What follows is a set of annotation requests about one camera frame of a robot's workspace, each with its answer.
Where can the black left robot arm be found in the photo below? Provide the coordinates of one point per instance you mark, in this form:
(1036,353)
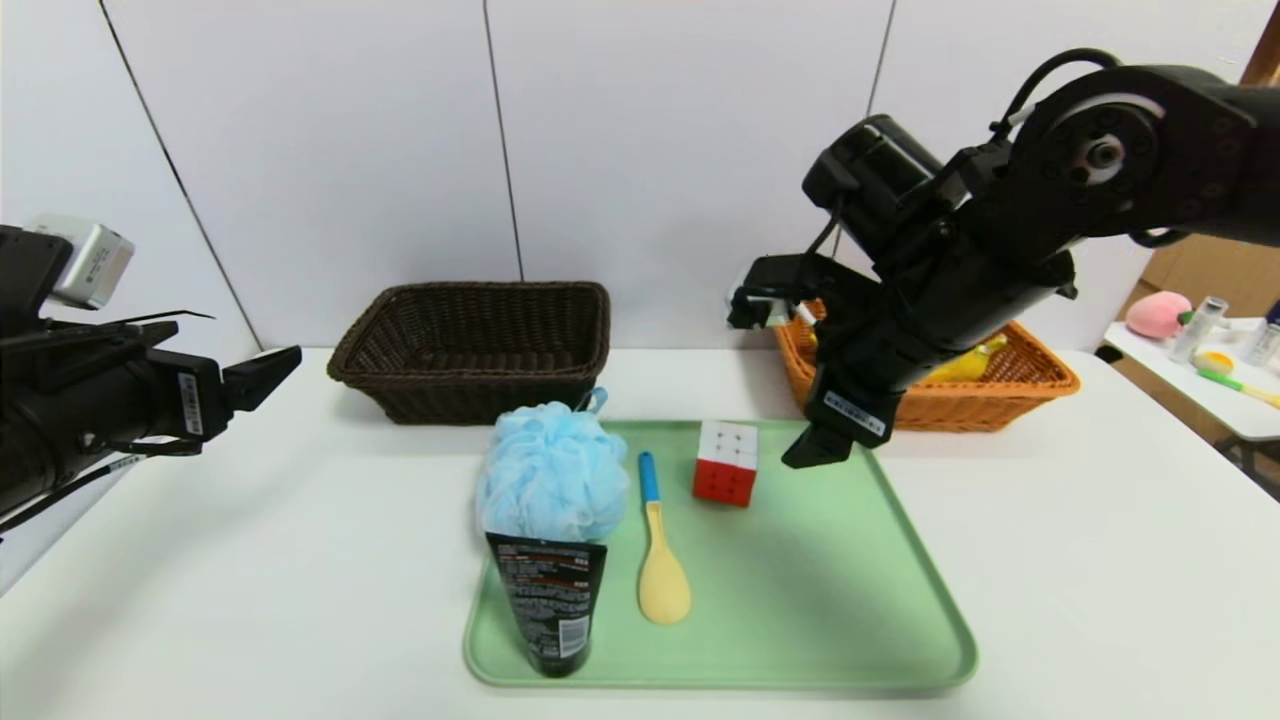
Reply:
(60,420)

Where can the dark brown wicker basket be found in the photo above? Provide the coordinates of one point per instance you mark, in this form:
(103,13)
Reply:
(450,395)

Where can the light blue mesh loofah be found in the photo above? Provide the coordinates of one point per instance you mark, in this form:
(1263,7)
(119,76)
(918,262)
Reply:
(550,470)

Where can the wooden cabinet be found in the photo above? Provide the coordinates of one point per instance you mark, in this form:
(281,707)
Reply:
(1220,280)

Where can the light green plastic tray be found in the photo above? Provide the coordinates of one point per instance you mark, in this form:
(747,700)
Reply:
(800,600)

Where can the white side table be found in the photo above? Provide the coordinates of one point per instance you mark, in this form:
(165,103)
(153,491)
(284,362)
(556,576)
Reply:
(1215,405)

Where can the clear bottle with blue cap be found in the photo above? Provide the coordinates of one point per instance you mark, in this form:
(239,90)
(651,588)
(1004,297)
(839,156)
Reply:
(1262,345)

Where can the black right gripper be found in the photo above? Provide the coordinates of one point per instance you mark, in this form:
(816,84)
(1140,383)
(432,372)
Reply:
(853,412)

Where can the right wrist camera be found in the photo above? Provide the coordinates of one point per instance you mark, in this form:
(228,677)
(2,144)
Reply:
(760,280)

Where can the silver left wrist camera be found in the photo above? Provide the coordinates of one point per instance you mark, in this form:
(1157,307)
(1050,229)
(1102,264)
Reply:
(90,265)

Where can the yellow banana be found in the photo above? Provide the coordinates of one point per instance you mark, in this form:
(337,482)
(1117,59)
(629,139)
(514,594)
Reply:
(965,365)

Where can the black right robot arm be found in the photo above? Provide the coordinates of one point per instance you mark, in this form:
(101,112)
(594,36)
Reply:
(1150,160)

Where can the black cosmetic tube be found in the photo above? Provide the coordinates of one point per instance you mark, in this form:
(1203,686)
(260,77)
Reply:
(545,600)

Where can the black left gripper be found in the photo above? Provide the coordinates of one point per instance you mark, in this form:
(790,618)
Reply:
(196,402)

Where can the orange wicker basket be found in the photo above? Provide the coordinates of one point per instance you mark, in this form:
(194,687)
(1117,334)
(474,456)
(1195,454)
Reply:
(1000,410)

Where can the pink plush peach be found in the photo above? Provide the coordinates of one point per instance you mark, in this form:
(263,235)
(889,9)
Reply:
(1157,315)

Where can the clear bottle with grey cap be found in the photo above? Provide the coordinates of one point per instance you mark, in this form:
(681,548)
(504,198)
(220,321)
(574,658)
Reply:
(1195,330)

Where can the red white puzzle cube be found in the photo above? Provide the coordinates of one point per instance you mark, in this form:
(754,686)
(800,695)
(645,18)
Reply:
(725,482)

